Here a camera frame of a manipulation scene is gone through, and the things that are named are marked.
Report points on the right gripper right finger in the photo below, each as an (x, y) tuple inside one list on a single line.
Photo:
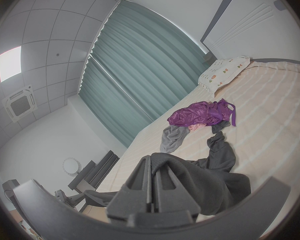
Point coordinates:
[(182, 201)]

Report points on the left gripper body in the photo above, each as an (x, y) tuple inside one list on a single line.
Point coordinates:
[(60, 196)]

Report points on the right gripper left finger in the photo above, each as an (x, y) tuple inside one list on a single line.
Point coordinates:
[(125, 199)]

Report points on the black T-shirt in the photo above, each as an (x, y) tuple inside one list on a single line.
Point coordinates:
[(210, 184)]

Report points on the bed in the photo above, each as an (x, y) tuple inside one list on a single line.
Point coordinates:
[(265, 134)]

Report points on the round white framed mirror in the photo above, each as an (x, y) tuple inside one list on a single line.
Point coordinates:
[(71, 166)]

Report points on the black chest of drawers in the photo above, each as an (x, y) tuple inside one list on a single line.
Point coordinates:
[(102, 169)]

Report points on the grey knit garment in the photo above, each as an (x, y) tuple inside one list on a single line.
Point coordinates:
[(172, 139)]

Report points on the pink garment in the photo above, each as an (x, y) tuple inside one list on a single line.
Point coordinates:
[(196, 127)]

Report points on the dark grey lace garment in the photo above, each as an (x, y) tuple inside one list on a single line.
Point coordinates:
[(220, 126)]

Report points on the purple satin garment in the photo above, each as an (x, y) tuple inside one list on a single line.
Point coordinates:
[(190, 114)]

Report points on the blue-green curtain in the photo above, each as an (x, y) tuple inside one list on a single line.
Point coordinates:
[(115, 104), (150, 59)]

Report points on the ceiling air conditioner vent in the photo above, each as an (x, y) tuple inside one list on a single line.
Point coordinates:
[(20, 104)]

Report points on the white printed pillow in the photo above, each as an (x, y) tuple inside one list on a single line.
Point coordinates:
[(220, 74)]

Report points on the square ceiling light panel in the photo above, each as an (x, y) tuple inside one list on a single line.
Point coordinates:
[(10, 64)]

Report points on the grey bedside table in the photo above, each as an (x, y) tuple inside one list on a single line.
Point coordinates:
[(209, 58)]

